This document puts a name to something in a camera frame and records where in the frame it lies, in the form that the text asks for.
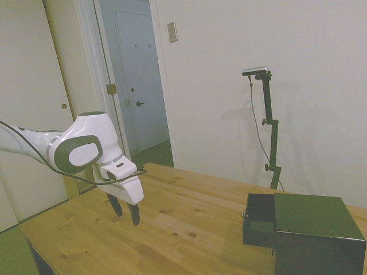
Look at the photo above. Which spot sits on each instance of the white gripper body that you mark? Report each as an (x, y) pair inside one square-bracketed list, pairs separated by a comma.
[(130, 190)]

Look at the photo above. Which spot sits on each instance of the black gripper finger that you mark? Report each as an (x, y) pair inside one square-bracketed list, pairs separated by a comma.
[(134, 215), (117, 206)]

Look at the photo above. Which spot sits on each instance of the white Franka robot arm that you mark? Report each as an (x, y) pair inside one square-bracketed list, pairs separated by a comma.
[(83, 134)]

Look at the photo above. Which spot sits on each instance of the black metal drawer cabinet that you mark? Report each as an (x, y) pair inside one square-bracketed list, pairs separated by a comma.
[(315, 229)]

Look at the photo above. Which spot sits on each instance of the brass door hinge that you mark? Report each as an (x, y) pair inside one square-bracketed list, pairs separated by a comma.
[(111, 88)]

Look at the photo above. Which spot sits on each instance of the white hallway door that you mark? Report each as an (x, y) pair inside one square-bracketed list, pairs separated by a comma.
[(143, 86)]

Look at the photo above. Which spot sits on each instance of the white open door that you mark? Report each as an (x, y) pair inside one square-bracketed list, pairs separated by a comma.
[(31, 71)]

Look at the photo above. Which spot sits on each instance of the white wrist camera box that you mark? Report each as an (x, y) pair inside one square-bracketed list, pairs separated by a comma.
[(121, 170)]

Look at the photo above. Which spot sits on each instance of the white door frame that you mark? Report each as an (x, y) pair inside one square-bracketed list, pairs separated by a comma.
[(166, 100)]

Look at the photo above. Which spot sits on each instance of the black articulated camera stand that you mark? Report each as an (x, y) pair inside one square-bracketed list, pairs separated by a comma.
[(272, 134)]

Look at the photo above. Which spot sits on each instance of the beige wall switch plate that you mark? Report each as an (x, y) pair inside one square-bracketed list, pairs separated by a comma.
[(172, 32)]

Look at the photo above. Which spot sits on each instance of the silver camera on stand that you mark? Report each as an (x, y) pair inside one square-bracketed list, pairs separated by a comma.
[(256, 70)]

